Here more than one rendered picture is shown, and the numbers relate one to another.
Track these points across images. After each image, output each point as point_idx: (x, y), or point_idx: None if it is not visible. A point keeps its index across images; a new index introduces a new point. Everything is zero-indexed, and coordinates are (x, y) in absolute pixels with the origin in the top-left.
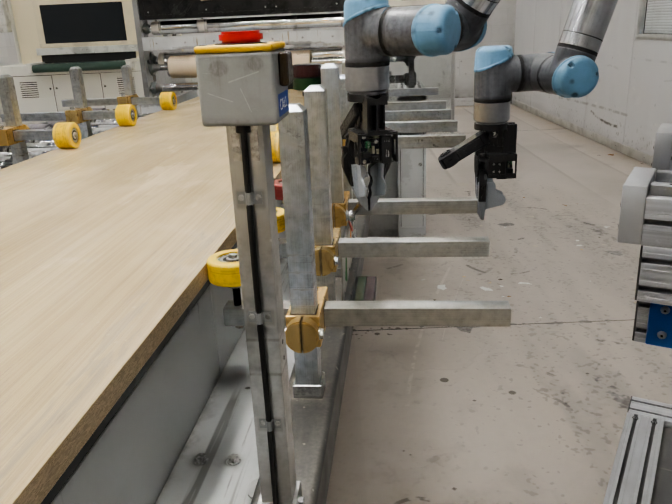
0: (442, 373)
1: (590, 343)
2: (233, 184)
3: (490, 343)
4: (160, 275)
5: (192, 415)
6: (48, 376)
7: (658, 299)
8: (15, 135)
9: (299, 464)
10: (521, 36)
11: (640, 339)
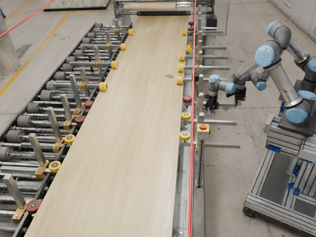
0: (218, 126)
1: (263, 116)
2: (199, 145)
3: (233, 115)
4: (171, 139)
5: None
6: (166, 168)
7: (270, 143)
8: (99, 64)
9: None
10: None
11: (266, 147)
